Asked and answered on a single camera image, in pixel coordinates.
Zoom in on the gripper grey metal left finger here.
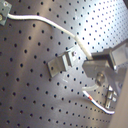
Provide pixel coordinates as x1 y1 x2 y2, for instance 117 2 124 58
82 58 118 88

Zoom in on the grey metal cable clip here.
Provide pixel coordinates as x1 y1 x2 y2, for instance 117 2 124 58
48 47 77 77

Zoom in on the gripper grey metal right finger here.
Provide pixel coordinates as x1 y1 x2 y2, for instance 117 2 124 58
92 49 112 61

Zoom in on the grey corner fixture block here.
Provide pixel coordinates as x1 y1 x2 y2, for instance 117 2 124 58
0 4 10 26

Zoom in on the white cable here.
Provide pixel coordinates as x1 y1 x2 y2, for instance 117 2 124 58
7 13 116 115

